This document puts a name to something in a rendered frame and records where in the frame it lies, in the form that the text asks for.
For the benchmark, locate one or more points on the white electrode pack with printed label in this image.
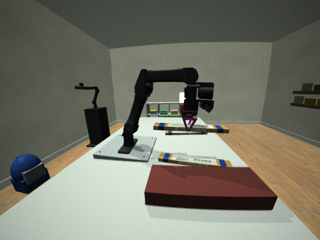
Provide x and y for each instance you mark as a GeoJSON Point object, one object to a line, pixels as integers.
{"type": "Point", "coordinates": [167, 132]}

